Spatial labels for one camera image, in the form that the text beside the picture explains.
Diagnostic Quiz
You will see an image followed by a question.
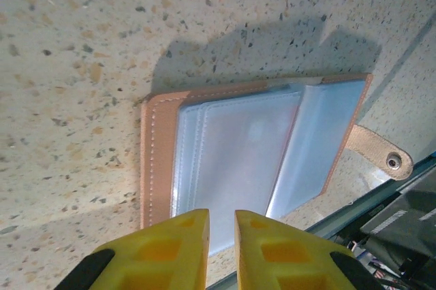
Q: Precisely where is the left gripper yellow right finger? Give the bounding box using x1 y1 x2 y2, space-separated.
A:
234 210 379 290

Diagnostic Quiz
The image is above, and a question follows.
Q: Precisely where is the aluminium front frame rail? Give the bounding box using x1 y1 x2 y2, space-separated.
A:
206 159 436 290

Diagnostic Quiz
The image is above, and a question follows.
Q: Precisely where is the brown leather card holder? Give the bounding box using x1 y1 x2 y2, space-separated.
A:
139 72 415 259

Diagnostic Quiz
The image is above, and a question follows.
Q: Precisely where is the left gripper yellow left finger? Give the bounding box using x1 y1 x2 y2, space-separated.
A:
63 208 211 290

